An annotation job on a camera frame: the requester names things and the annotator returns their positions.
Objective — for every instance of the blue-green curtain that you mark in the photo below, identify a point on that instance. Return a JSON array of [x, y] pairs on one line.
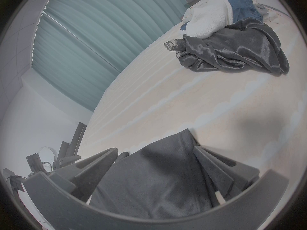
[[115, 20], [72, 63]]

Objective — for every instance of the black T-shirt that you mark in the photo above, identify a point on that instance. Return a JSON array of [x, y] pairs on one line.
[[156, 176]]

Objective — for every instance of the bed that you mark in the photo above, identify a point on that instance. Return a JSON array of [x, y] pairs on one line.
[[215, 99]]

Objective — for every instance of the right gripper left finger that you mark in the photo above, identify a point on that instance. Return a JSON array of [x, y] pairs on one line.
[[88, 178]]

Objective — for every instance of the black satin garment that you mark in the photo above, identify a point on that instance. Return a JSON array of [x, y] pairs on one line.
[[239, 49]]

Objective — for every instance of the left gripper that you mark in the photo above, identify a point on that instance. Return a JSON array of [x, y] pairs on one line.
[[58, 164]]

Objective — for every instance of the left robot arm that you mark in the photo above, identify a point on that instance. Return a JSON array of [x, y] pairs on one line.
[[33, 163]]

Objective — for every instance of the pile of clothes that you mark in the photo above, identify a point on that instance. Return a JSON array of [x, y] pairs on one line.
[[208, 20]]

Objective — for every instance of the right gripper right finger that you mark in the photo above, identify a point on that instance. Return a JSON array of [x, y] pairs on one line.
[[225, 176]]

